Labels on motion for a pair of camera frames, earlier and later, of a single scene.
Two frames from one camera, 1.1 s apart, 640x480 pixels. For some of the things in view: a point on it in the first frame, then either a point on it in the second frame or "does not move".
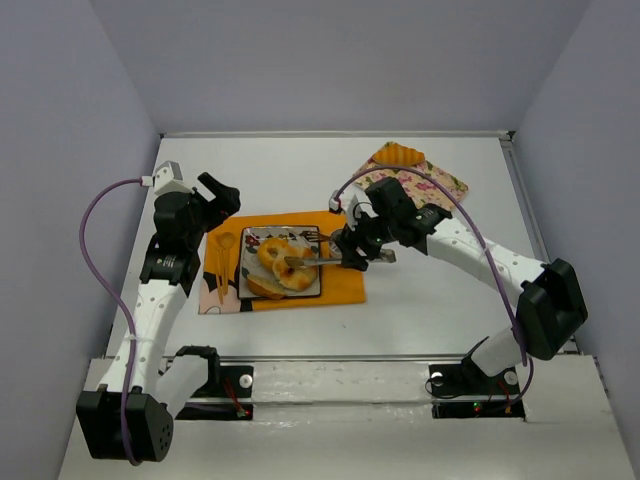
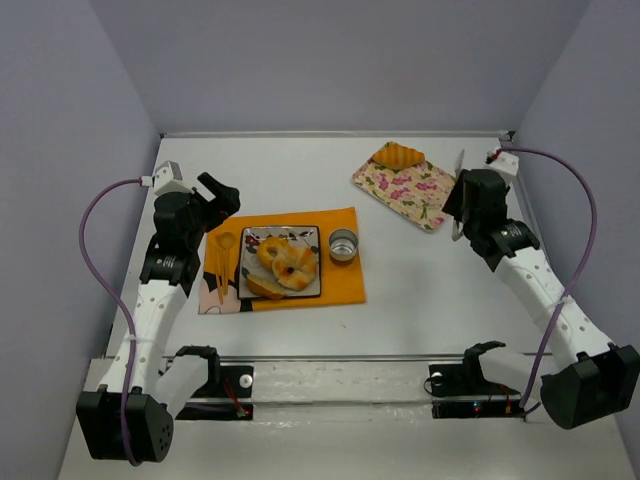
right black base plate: [468, 380] does not move
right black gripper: [360, 242] to [462, 203]
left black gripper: [213, 201] does not move
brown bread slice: [267, 286] does not move
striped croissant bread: [395, 154] does not move
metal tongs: [295, 262] to [456, 233]
